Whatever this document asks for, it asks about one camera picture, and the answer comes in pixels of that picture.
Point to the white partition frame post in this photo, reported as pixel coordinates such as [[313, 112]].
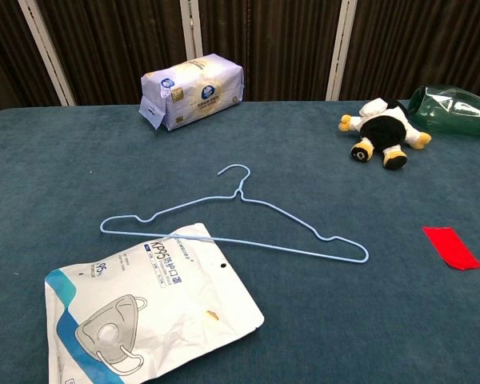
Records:
[[45, 48], [341, 48], [191, 28]]

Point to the black white penguin plush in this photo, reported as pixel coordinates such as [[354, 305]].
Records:
[[384, 128]]

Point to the green plastic spray bottle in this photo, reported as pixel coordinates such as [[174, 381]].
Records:
[[456, 112]]

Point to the teal felt table mat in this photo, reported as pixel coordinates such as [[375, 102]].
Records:
[[64, 180]]

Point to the white KP95 mask package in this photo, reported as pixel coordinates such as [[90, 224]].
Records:
[[152, 304]]

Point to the lilac tissue paper pack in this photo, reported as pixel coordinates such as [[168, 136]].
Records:
[[200, 92]]

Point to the dark pleated curtain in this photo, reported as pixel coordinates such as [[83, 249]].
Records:
[[124, 40]]

